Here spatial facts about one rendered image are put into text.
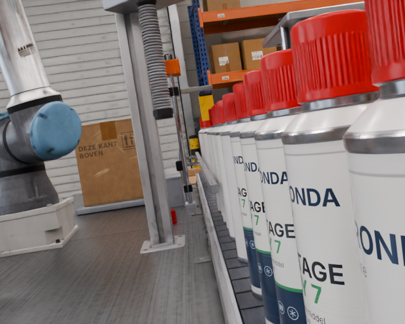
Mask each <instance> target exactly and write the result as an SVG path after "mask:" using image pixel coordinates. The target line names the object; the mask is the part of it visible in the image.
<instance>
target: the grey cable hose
mask: <svg viewBox="0 0 405 324"><path fill-rule="evenodd" d="M156 3H157V2H156V0H136V5H137V6H138V13H139V19H140V20H139V21H140V24H141V30H142V32H141V33H142V37H143V42H144V43H143V45H144V50H145V54H146V55H145V56H146V62H147V68H148V69H147V71H148V74H149V75H148V76H149V78H148V79H149V82H150V88H151V89H150V90H151V91H152V92H151V93H152V95H151V96H153V97H152V99H153V101H152V102H153V105H154V106H153V107H154V110H153V116H154V117H155V120H163V119H168V118H173V113H174V110H173V108H172V106H171V103H170V102H171V101H170V98H169V97H170V95H169V94H170V93H169V89H168V88H169V87H168V81H167V78H166V77H167V75H166V73H167V72H165V71H166V70H165V68H166V67H165V64H164V63H165V61H164V55H163V54H164V53H163V47H162V41H161V35H160V34H161V32H160V29H159V23H158V22H159V21H158V15H157V14H158V13H157V9H156V8H157V7H156Z"/></svg>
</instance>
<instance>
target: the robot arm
mask: <svg viewBox="0 0 405 324"><path fill-rule="evenodd" d="M0 69H1V72H2V74H3V78H4V81H5V83H6V86H7V88H8V92H9V94H10V101H9V103H8V105H7V106H6V109H7V111H5V112H2V113H0V216H1V215H9V214H13V213H19V212H25V211H29V210H34V209H38V208H43V207H46V206H47V204H52V205H53V204H57V203H59V196H58V193H57V191H56V190H55V188H54V186H53V185H52V183H51V181H50V179H49V177H48V176H47V173H46V169H45V165H44V161H47V160H55V159H59V158H61V157H63V156H66V155H68V154H70V153H71V152H72V151H74V150H75V149H76V147H77V145H78V143H79V141H80V138H81V135H82V124H81V121H80V118H79V116H78V114H77V112H76V111H75V110H74V109H72V108H70V105H68V104H66V103H64V102H63V100H62V97H61V94H60V93H59V92H57V91H55V90H53V89H52V88H51V86H50V83H49V80H48V77H47V74H46V72H45V69H44V66H43V63H42V60H41V56H40V54H39V51H38V48H37V45H36V43H35V39H34V37H33V33H32V30H31V28H30V24H29V22H28V19H27V16H26V13H25V11H24V7H23V4H22V1H21V0H0Z"/></svg>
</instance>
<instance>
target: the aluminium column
mask: <svg viewBox="0 0 405 324"><path fill-rule="evenodd" d="M114 15H115V19H116V27H117V32H118V39H119V43H120V51H121V59H122V64H123V71H124V75H125V83H126V88H127V96H128V100H129V107H130V115H131V120H132V128H133V132H134V139H135V144H136V152H137V156H138V164H139V171H140V176H141V183H142V188H143V196H144V200H145V208H146V213H147V220H148V228H149V232H150V240H151V244H152V248H154V247H158V246H166V245H171V244H174V242H175V237H174V229H173V224H172V216H171V211H170V203H169V199H168V191H167V183H166V179H165V171H164V166H163V158H162V153H161V145H160V141H159V133H158V125H157V121H156V120H155V117H154V116H153V110H154V107H153V106H154V105H153V102H152V101H153V99H152V97H153V96H151V95H152V93H151V92H152V91H151V90H150V89H151V88H150V82H149V74H148V72H149V71H147V69H148V68H147V62H146V56H145V55H146V54H145V50H144V45H143V43H144V42H143V37H142V33H141V32H142V30H141V24H140V17H139V13H138V12H134V13H130V14H129V15H124V14H120V13H114Z"/></svg>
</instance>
